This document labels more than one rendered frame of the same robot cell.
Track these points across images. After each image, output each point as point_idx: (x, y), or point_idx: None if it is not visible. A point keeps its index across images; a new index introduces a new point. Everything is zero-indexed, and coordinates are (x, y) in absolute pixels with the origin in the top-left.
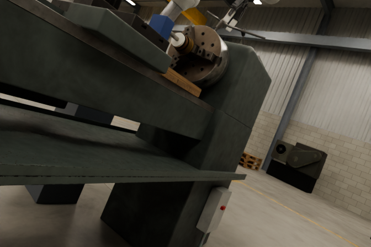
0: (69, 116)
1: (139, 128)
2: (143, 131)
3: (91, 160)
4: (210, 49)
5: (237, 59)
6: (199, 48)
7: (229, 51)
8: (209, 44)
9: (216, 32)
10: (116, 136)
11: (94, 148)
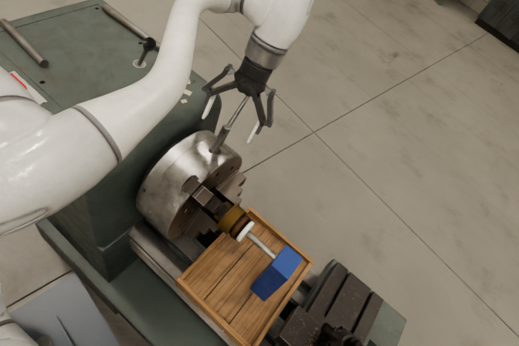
0: None
1: (112, 276)
2: (120, 269)
3: None
4: (229, 173)
5: (213, 122)
6: (237, 195)
7: (201, 124)
8: (228, 171)
9: (235, 156)
10: (181, 309)
11: (279, 320)
